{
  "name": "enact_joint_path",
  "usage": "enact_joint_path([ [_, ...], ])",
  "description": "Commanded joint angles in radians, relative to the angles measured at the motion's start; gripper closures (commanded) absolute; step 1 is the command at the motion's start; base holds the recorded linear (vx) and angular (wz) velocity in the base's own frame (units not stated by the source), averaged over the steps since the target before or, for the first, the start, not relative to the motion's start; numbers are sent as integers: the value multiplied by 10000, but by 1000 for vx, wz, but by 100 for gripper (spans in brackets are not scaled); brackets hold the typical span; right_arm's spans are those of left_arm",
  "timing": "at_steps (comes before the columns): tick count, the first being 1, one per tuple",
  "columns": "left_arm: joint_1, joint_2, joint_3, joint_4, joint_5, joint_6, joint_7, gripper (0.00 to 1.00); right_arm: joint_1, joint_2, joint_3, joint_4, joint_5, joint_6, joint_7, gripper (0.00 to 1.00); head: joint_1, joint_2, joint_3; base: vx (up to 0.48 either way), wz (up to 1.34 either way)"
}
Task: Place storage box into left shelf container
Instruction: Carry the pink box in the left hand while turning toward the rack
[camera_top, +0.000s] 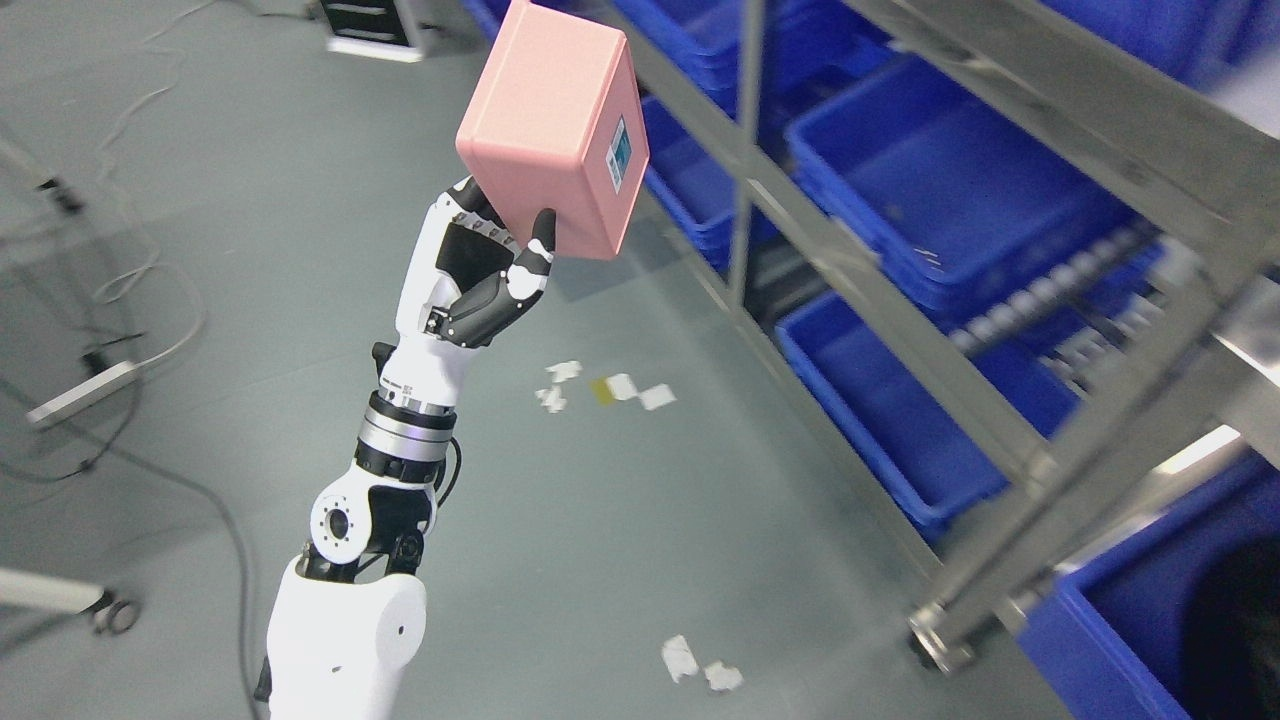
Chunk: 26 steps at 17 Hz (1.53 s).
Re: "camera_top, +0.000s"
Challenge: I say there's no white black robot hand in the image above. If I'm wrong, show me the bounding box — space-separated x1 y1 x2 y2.
378 177 558 411

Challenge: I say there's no pink plastic storage box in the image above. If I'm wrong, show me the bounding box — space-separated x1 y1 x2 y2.
454 1 650 261

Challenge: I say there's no stainless steel shelf rack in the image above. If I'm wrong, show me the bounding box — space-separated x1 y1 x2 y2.
602 1 1277 676

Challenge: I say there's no white power strip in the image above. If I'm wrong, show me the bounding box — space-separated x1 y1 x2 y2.
26 360 141 430

